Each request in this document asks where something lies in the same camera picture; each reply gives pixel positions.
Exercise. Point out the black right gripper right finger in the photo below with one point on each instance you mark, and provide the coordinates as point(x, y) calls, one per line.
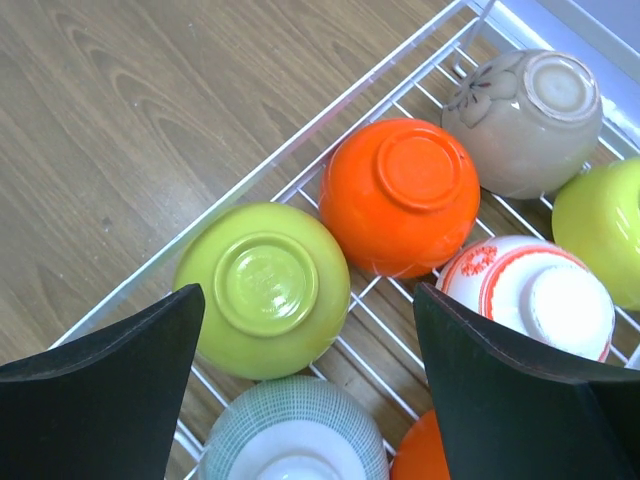
point(510, 407)

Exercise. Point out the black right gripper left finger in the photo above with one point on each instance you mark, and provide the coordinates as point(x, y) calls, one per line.
point(104, 406)

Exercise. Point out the white bowl orange pattern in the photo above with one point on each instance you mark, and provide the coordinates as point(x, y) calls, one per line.
point(536, 288)

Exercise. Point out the lime green bowl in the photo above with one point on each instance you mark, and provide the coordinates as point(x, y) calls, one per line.
point(595, 217)
point(276, 287)

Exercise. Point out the teal checked white bowl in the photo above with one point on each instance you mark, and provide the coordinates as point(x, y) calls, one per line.
point(298, 427)

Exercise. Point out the lime green bowl front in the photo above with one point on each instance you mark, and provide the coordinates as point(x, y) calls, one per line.
point(276, 287)

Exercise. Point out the beige floral ceramic bowl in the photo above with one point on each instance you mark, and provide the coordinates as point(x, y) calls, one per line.
point(529, 120)

